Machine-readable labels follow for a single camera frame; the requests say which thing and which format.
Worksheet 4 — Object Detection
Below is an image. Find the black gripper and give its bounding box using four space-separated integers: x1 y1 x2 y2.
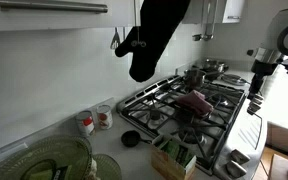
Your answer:
248 59 280 100

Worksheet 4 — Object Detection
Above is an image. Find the pink checked cloth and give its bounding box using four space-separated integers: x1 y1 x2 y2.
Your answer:
175 89 215 117

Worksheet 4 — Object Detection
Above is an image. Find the steel pot with wire handle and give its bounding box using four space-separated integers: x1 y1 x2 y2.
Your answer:
183 68 208 90

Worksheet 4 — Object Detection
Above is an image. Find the steel pot with lid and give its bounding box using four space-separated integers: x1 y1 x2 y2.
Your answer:
202 59 230 74

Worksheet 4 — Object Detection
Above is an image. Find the stainless steel gas stove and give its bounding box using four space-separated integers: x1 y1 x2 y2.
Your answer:
116 74 268 180

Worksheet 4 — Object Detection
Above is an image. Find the brown wooden furniture piece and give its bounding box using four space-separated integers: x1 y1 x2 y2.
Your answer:
265 121 288 159

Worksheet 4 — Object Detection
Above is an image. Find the box with green sponges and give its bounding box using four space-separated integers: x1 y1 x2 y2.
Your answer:
150 134 198 180

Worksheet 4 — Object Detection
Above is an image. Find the black oven mitt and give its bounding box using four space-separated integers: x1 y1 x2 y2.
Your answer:
114 0 192 83

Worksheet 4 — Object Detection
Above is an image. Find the small black skillet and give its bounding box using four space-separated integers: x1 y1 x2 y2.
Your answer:
120 129 153 148

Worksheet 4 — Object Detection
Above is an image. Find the hanging steel spatula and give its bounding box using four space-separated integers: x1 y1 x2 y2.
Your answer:
109 27 122 50

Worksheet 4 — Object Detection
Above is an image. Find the tin can with red label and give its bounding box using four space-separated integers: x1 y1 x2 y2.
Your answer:
75 110 97 137
96 104 114 130

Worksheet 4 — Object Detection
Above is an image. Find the large green woven basket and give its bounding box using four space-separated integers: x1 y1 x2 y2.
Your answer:
0 134 93 180

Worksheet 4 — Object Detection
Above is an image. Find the green packet with black label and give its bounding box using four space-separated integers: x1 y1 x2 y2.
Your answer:
28 164 72 180

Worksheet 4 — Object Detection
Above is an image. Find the white wall cabinet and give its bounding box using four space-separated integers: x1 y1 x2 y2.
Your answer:
182 0 247 25
0 0 145 33

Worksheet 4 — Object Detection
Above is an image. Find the steel cabinet handle bar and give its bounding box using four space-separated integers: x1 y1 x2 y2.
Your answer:
0 0 109 14

